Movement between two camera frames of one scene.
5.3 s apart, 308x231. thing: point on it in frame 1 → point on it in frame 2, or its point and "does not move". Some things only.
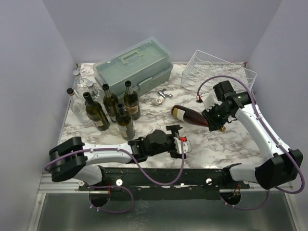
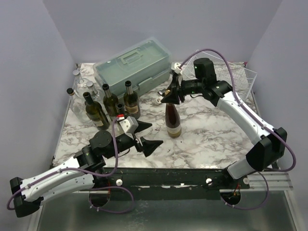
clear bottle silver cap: (94, 91) does not move
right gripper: (214, 118) → (178, 89)
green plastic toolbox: (142, 62) does not move
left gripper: (172, 152) → (149, 146)
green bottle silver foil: (131, 102) does not move
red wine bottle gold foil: (185, 114) → (173, 121)
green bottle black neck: (95, 112) does not move
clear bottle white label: (78, 107) does not move
